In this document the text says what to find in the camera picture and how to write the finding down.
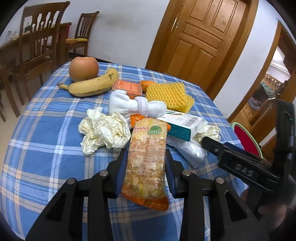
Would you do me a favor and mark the orange cardboard box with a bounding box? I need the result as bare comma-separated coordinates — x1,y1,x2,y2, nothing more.
112,79,143,99

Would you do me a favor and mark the clear white plastic bag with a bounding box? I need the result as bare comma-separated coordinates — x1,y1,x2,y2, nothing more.
166,135,207,169

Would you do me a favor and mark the far wooden cushioned chair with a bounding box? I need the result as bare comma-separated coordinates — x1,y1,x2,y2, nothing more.
66,11,99,60

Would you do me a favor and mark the near wooden dining chair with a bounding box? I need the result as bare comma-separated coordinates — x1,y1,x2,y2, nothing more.
9,0,71,103

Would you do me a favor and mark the white sock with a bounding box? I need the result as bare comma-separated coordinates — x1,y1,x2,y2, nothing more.
108,89,167,123

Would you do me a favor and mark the red apple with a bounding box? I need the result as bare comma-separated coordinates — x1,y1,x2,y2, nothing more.
69,57,99,82

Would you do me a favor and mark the small crumpled tissue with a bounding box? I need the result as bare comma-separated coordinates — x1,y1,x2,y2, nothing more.
193,125,221,144

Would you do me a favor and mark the cream tissue paper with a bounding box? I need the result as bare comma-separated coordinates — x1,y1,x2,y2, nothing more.
78,106,131,156

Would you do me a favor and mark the wooden bunk bed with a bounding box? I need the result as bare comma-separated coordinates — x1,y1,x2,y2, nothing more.
246,73,288,124

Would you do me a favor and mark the yellow banana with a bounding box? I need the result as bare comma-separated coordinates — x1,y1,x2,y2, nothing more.
57,68,118,97

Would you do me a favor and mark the wooden panel door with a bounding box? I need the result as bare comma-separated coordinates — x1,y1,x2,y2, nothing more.
146,0,259,99

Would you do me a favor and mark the orange crumpled wrapper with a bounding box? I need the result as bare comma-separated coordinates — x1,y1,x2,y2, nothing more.
139,80,154,92

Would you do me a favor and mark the blue plaid tablecloth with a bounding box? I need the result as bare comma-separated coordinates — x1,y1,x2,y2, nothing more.
1,63,247,240

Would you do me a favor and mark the yellow foam fruit net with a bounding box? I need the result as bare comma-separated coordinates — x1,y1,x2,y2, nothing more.
145,82,195,113

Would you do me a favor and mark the white teal medicine box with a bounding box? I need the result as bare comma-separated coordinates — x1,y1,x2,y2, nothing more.
158,109,208,141

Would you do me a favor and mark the red green trash bin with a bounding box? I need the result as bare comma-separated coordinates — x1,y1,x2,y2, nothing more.
231,122,263,158

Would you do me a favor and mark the orange clear snack packet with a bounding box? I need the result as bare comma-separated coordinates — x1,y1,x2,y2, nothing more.
121,114,171,211

